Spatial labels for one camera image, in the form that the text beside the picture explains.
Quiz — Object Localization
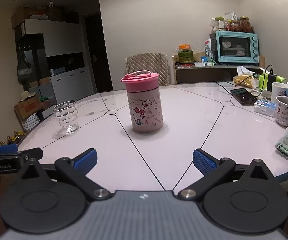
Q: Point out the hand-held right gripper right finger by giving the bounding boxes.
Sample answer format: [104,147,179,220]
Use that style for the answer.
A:
[178,149,276,201]

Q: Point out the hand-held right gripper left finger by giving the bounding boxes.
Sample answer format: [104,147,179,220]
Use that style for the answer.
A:
[21,148,111,201]

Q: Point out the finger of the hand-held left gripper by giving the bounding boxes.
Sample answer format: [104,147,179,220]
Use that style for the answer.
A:
[17,148,44,161]
[0,144,18,155]

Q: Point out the clear dimpled glass cup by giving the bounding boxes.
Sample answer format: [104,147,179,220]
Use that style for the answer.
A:
[52,101,79,134]

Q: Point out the pink cartoon print bottle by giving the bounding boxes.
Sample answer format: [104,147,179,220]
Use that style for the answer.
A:
[126,86,164,132]

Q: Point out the pink bottle cap with strap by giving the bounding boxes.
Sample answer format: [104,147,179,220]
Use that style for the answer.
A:
[120,71,160,91]

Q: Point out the stack of white plates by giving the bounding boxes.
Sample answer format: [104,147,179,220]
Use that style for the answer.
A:
[23,113,41,132]

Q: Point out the cardboard box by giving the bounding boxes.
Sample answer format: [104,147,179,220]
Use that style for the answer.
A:
[14,96,43,120]

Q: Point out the straw hat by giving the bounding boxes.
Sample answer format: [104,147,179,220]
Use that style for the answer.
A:
[19,92,36,103]

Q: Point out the black smartphone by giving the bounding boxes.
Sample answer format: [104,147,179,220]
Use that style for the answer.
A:
[230,88,259,106]

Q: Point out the grey hanging bag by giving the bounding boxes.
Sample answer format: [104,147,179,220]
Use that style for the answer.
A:
[17,54,32,85]

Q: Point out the blue wet wipes pack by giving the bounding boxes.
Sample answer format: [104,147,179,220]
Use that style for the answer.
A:
[254,99,277,117]

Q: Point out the wooden sideboard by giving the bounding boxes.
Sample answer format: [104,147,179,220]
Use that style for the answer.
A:
[172,55,266,84]

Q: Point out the yellow plastic bag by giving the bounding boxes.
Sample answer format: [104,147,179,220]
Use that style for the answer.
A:
[233,66,260,89]

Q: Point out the black power bank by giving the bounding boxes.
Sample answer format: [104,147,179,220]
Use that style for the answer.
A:
[267,74,277,91]

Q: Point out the dark door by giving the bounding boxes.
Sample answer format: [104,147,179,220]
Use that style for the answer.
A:
[84,13,113,93]

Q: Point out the black shelf unit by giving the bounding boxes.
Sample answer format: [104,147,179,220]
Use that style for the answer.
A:
[15,34,51,87]

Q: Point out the green jar with orange lid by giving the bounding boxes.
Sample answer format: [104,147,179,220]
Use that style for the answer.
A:
[178,44,194,64]

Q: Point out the red and white package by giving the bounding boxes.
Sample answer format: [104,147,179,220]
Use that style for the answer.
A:
[204,37,216,62]

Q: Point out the beige quilted chair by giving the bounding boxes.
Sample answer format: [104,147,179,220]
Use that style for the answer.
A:
[125,53,169,86]

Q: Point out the white cabinet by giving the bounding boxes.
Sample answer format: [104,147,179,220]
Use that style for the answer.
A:
[25,19,95,103]

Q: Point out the teal toaster oven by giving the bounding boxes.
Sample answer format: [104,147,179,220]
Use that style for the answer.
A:
[210,31,260,65]

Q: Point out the glass jar with pale contents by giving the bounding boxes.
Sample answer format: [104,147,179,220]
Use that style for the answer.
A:
[213,17,226,32]

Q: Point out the small jar with red contents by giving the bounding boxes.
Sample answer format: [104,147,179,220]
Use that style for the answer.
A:
[227,20,240,32]

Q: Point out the tall jar with red contents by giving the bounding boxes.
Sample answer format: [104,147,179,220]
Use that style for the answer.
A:
[240,16,252,33]

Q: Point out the black charging cable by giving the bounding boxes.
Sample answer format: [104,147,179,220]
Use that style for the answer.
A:
[216,64,275,96]

